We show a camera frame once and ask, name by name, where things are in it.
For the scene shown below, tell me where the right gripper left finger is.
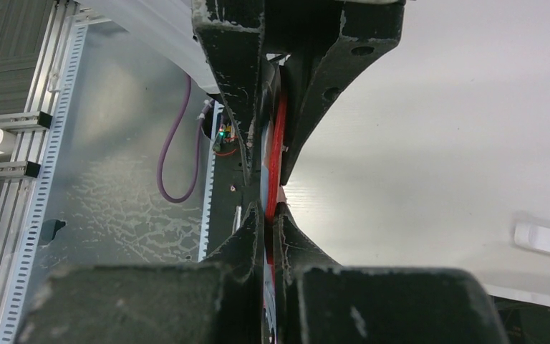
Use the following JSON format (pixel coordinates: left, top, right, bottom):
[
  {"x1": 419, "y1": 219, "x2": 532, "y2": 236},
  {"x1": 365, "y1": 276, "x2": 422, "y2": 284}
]
[{"x1": 14, "y1": 202, "x2": 265, "y2": 343}]

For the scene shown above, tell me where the metal pole stand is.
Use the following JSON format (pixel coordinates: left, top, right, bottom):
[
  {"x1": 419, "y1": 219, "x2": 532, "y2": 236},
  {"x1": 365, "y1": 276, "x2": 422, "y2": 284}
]
[{"x1": 513, "y1": 222, "x2": 550, "y2": 254}]

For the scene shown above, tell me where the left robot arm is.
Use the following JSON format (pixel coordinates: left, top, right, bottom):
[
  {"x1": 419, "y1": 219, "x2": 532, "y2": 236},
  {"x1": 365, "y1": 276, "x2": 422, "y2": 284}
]
[{"x1": 87, "y1": 1, "x2": 405, "y2": 184}]

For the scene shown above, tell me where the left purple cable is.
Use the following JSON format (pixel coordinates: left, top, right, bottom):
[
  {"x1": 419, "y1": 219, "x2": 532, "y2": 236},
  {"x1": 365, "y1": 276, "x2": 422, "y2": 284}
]
[{"x1": 156, "y1": 73, "x2": 215, "y2": 204}]

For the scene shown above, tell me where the white cable comb rail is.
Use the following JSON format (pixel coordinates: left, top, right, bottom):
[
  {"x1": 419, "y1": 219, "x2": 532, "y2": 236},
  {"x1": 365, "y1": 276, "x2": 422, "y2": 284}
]
[{"x1": 0, "y1": 25, "x2": 87, "y2": 343}]

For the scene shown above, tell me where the red leather card holder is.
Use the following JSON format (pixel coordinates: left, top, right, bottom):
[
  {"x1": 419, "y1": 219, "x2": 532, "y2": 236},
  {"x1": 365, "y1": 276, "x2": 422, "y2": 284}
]
[{"x1": 259, "y1": 66, "x2": 289, "y2": 344}]

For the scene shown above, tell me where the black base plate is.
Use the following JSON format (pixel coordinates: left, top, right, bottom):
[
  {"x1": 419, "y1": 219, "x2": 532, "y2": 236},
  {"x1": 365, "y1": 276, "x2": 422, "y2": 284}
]
[{"x1": 202, "y1": 103, "x2": 247, "y2": 259}]

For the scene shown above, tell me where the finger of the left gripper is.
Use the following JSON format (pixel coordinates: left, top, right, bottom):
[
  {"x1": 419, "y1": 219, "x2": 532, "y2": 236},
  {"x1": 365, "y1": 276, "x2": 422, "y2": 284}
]
[
  {"x1": 191, "y1": 0, "x2": 265, "y2": 185},
  {"x1": 281, "y1": 1, "x2": 405, "y2": 184}
]

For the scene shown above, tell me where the black VIP cards stack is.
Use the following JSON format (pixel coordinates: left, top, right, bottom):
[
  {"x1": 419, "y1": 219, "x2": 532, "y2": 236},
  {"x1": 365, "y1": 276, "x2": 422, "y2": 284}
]
[{"x1": 491, "y1": 296, "x2": 550, "y2": 344}]

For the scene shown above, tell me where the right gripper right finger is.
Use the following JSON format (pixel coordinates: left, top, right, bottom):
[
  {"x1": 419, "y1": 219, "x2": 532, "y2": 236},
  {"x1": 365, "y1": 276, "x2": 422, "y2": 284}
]
[{"x1": 272, "y1": 203, "x2": 508, "y2": 343}]

